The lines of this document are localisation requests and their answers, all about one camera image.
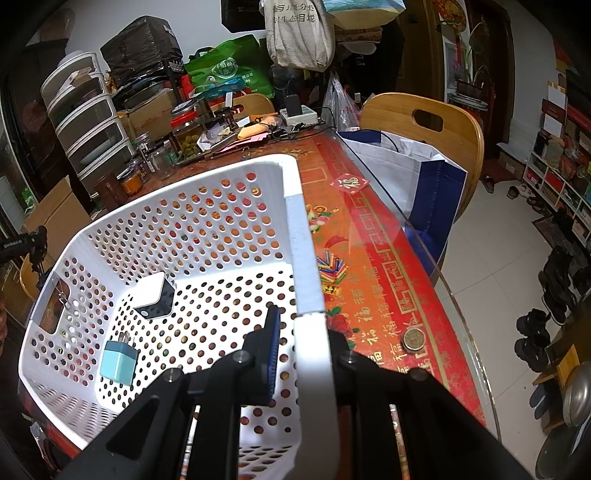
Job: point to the plain cardboard box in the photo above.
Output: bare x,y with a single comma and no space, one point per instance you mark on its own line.
55,217

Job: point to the white charger cube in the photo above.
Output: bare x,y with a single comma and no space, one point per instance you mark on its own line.
150,290

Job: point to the clear plastic bag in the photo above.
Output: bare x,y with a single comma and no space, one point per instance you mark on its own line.
339,106

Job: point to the blue and white shopping bag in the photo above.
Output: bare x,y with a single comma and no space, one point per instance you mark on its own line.
392,157

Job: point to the black tripod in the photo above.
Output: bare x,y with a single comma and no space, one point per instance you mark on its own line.
23,244

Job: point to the empty glass jar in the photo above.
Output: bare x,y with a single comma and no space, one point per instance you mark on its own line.
160,161

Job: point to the black plastic bag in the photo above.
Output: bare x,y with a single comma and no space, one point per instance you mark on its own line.
143,46

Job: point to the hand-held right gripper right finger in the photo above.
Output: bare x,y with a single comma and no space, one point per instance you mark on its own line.
341,369

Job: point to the white power strip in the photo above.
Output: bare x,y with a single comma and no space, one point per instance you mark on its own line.
304,113

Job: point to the row of black shoes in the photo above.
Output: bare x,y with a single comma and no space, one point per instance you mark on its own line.
554,277

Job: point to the metal pot lid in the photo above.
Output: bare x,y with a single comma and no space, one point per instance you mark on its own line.
579,392

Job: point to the orange sauce jar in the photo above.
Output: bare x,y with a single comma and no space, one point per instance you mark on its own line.
131,184

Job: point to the red printed tablecloth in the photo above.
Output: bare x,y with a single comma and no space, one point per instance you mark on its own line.
383,240

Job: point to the dark brown jar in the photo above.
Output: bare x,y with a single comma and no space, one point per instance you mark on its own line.
111,194

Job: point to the beige canvas tote bag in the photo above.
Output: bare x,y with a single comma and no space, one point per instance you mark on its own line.
295,41

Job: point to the printed cardboard box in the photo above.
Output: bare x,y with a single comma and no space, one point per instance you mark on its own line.
152,115

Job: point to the red paper sticker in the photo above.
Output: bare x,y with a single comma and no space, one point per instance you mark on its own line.
349,183

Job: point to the white perforated plastic basket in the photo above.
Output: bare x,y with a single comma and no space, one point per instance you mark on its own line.
304,258

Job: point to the glass jar of olives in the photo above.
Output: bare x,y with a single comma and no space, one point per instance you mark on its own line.
189,138

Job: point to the teal charger cube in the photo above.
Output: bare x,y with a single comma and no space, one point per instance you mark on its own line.
117,364

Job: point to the landscape print paper bag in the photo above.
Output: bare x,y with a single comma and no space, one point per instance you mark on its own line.
364,11

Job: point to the brass coin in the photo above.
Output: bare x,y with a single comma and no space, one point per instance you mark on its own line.
414,340

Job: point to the white plastic drawer unit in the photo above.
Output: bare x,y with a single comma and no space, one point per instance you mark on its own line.
78,124

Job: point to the green plastic bag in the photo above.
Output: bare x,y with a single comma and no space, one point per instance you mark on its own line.
226,69

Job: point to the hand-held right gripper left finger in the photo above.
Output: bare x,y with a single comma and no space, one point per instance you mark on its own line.
273,355

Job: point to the shelf of boxes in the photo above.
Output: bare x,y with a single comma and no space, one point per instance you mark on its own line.
554,175

